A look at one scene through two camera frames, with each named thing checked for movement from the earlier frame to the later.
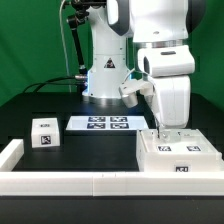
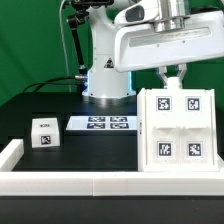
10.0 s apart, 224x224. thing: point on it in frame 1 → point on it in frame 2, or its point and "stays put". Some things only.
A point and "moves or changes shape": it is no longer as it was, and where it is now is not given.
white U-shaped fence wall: (101, 183) stays put
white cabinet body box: (176, 150) moves or changes shape
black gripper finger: (158, 129) → (162, 72)
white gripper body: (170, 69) → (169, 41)
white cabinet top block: (45, 132) stays put
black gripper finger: (164, 135) → (182, 69)
